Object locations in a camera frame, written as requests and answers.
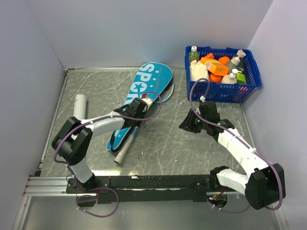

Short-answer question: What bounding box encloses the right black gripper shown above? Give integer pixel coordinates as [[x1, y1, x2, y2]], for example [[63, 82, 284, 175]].
[[178, 108, 208, 134]]

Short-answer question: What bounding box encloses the blue racket cover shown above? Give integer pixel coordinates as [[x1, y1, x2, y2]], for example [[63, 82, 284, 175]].
[[106, 62, 173, 153]]

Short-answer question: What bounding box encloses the badminton racket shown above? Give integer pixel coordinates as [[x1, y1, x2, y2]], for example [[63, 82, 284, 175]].
[[114, 80, 174, 164]]

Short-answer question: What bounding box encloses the white shuttlecock tube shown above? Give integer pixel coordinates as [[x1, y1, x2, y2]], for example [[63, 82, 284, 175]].
[[73, 94, 87, 120]]

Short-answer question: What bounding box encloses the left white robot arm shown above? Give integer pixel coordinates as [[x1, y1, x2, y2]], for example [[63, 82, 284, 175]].
[[51, 97, 153, 193]]

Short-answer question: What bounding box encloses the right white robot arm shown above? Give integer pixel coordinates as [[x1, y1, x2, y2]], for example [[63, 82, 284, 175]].
[[179, 101, 286, 210]]

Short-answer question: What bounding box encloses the blue plastic basket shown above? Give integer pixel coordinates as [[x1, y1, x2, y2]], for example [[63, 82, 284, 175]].
[[185, 46, 262, 103]]

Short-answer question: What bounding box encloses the orange fruit front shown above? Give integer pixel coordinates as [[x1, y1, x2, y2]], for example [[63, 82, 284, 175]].
[[209, 73, 223, 83]]

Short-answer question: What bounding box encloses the orange fruit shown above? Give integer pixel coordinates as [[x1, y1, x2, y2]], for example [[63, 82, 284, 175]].
[[218, 56, 230, 65], [209, 73, 223, 83]]

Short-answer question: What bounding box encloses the beige cloth bag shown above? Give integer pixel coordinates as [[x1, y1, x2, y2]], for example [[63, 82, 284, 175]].
[[189, 60, 209, 81]]

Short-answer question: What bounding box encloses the white pump bottle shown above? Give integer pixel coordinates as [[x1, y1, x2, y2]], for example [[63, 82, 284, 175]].
[[221, 69, 242, 84]]

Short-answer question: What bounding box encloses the orange carton box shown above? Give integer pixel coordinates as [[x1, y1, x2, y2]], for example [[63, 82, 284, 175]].
[[200, 57, 229, 76]]

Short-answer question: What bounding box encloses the green drink bottle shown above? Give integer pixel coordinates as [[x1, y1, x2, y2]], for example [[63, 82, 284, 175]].
[[189, 46, 200, 63]]

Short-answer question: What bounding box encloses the green box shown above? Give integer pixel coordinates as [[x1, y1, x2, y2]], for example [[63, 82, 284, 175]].
[[236, 73, 246, 84]]

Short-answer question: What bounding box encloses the orange fruit back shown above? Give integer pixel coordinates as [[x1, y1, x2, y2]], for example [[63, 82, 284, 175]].
[[218, 56, 230, 65]]

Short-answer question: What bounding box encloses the grey pump bottle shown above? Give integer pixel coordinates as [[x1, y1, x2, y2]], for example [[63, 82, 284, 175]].
[[225, 49, 246, 74]]

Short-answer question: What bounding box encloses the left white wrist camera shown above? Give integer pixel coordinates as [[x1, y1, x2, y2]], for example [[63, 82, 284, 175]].
[[141, 93, 153, 110]]

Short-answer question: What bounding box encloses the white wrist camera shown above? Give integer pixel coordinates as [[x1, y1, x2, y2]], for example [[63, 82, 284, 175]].
[[196, 95, 206, 115], [141, 93, 153, 110]]

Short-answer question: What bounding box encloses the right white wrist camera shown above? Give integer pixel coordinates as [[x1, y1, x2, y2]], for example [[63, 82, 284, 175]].
[[196, 95, 206, 115]]

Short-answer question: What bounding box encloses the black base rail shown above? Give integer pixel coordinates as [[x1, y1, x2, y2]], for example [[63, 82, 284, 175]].
[[66, 174, 224, 204]]

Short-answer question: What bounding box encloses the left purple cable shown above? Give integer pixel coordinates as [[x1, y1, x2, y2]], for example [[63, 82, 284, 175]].
[[53, 91, 163, 218]]

